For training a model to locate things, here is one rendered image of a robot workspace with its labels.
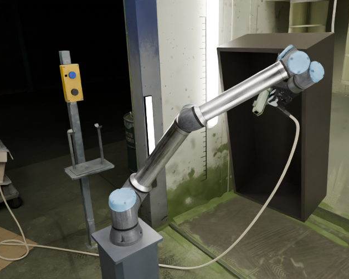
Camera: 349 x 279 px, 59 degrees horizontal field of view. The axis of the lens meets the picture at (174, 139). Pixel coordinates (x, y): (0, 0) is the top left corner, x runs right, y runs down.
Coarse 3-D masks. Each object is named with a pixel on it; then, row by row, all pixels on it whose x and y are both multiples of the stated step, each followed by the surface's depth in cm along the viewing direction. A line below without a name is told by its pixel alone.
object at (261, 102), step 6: (276, 60) 187; (270, 90) 177; (258, 96) 176; (264, 96) 173; (258, 102) 171; (264, 102) 172; (276, 102) 176; (258, 108) 169; (276, 108) 177; (282, 108) 176; (258, 114) 172; (288, 114) 177
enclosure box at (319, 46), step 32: (224, 64) 211; (256, 64) 227; (256, 96) 240; (320, 96) 186; (256, 128) 254; (288, 128) 232; (320, 128) 197; (256, 160) 270; (320, 160) 209; (256, 192) 252; (288, 192) 245; (320, 192) 223
